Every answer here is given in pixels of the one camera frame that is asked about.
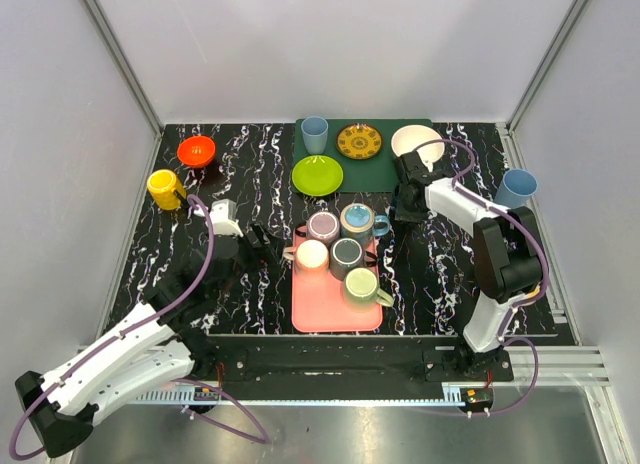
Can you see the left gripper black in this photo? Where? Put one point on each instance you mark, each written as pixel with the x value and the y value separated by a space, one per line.
pixel 253 239

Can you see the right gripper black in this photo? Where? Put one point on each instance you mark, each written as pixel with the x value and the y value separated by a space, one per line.
pixel 403 215

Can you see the light green mug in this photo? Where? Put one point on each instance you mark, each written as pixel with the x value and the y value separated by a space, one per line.
pixel 361 289

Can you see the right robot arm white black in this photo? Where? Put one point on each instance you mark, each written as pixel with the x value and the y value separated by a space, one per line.
pixel 510 267

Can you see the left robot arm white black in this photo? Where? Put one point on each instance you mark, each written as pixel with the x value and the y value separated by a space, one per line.
pixel 153 344

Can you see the pink mug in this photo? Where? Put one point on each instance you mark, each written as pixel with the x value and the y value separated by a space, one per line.
pixel 308 257

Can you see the light blue mug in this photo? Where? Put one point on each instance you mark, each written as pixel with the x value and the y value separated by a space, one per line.
pixel 359 222

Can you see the purple mug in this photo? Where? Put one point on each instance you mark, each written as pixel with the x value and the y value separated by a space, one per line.
pixel 323 226

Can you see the grey mug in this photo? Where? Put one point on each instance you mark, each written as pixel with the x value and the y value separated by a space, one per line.
pixel 347 254

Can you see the yellow mug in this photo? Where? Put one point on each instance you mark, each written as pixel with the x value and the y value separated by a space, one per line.
pixel 166 189

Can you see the dark green mat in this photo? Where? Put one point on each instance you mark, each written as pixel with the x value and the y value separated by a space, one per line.
pixel 376 174

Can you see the white bowl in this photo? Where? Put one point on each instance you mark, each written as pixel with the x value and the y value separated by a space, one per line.
pixel 410 137

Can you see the yellow patterned plate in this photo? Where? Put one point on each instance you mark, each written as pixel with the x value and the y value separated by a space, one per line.
pixel 359 141

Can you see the pink tray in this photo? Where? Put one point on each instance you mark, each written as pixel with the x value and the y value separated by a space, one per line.
pixel 319 306

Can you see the lime green plate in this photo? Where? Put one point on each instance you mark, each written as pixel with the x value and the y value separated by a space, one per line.
pixel 317 175

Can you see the blue cup at right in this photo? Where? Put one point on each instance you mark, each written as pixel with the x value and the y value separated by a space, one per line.
pixel 516 188

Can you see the blue cup on mat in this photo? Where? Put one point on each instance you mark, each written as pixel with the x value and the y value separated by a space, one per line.
pixel 315 131

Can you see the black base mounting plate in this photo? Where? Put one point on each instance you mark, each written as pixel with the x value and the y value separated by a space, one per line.
pixel 239 358

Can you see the red bowl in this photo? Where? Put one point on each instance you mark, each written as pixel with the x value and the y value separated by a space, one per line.
pixel 197 151

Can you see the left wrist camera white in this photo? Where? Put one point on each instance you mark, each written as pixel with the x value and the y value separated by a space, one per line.
pixel 222 214

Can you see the right aluminium frame post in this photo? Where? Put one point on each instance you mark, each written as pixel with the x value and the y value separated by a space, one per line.
pixel 558 42

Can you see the aluminium frame post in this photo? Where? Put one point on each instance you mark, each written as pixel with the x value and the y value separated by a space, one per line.
pixel 558 42
pixel 101 23

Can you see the front aluminium rail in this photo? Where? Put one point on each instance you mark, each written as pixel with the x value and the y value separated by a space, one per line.
pixel 321 391

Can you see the left aluminium frame post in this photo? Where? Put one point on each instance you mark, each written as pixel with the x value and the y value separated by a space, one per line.
pixel 101 23

